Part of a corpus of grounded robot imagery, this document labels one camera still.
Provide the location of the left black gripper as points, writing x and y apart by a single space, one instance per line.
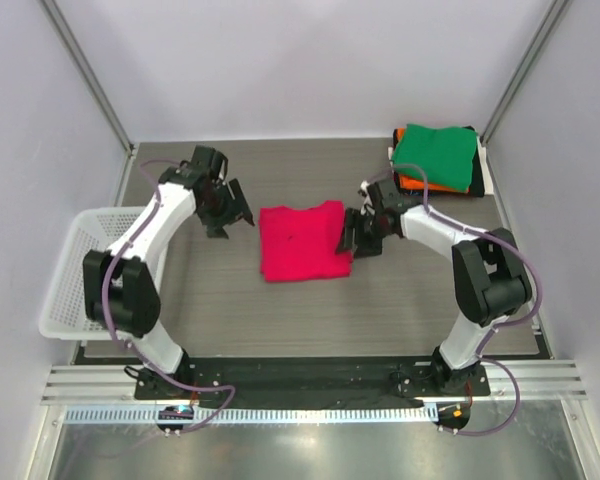
236 208

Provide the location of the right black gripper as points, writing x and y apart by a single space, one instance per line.
353 220

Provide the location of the pink t shirt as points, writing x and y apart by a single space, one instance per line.
300 244

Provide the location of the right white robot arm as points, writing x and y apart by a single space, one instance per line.
489 277

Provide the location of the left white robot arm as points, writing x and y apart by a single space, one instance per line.
172 203

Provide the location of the orange folded t shirt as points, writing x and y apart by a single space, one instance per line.
409 184

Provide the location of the green folded t shirt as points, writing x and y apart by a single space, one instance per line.
435 156

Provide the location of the black folded t shirt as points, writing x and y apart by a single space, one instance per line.
480 175

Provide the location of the white folded t shirt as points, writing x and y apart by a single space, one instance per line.
481 184

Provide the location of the white plastic basket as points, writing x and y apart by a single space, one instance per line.
75 280

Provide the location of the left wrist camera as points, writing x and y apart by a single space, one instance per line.
207 159

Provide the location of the left aluminium corner post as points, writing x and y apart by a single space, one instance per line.
86 72

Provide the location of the aluminium corner post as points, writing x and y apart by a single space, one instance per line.
541 37
86 72

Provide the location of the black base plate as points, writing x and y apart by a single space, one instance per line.
309 383

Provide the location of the white slotted cable duct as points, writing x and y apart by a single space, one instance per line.
176 414

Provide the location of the aluminium rail frame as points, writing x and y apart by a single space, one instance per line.
536 379

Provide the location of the right aluminium corner post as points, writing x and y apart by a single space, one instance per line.
541 37

